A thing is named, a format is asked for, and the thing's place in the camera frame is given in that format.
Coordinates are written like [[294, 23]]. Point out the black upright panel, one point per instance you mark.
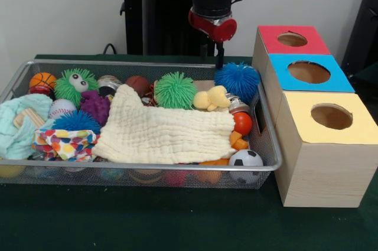
[[366, 26]]

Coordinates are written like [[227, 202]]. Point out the mint green cloth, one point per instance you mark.
[[11, 141]]

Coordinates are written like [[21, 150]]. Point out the large blue puffer ball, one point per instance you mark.
[[236, 78]]

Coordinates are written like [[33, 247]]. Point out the small soccer ball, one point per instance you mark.
[[245, 159]]

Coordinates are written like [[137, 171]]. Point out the white polka dot cloth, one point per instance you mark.
[[68, 144]]

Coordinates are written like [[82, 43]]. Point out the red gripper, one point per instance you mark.
[[218, 31]]

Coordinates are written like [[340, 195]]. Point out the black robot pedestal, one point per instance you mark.
[[165, 11]]

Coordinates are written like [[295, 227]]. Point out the yellow plush toy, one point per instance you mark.
[[211, 97]]

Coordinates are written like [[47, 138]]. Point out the dark green table cloth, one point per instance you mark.
[[177, 221], [369, 72]]

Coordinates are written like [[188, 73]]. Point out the cream muslin cloth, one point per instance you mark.
[[165, 133]]

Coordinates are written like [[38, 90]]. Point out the shallow metal mesh bin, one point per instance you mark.
[[88, 178]]

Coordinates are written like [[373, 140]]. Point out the wooden box with three holes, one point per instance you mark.
[[325, 174]]

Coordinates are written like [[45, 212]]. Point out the purple spiky rubber toy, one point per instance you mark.
[[96, 106]]

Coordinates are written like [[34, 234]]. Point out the small orange basketball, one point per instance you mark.
[[43, 80]]

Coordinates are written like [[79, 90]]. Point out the green puffer toy with eyes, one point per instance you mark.
[[175, 90], [66, 91]]

